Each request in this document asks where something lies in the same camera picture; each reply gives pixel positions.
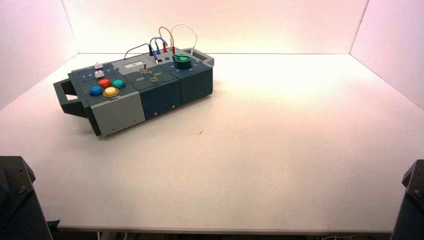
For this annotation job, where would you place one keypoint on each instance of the green round push button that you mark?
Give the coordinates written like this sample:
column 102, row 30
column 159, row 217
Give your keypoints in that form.
column 118, row 83

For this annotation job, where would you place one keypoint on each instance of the yellow round push button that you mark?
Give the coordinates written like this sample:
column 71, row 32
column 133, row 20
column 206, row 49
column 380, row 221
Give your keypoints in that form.
column 111, row 92

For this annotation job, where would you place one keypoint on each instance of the grey blue control box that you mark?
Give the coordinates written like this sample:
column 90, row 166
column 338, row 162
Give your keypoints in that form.
column 159, row 96

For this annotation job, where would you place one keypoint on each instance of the red round push button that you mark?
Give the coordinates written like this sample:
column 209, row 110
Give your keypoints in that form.
column 104, row 82

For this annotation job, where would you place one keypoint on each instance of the metal toggle switch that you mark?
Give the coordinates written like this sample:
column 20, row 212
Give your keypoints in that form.
column 144, row 71
column 153, row 79

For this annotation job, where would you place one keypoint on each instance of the small white key switch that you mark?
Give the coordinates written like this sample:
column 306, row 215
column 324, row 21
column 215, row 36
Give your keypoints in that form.
column 99, row 74
column 98, row 66

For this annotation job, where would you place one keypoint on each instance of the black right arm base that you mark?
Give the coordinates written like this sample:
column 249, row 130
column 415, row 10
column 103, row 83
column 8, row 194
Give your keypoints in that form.
column 410, row 212

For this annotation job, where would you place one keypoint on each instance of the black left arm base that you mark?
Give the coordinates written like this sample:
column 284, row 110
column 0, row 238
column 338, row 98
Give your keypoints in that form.
column 16, row 205

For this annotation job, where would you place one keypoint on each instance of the green rotary knob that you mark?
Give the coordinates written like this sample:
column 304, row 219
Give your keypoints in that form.
column 182, row 61

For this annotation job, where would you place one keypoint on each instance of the blue round push button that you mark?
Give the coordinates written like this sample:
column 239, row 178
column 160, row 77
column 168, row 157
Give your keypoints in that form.
column 96, row 90

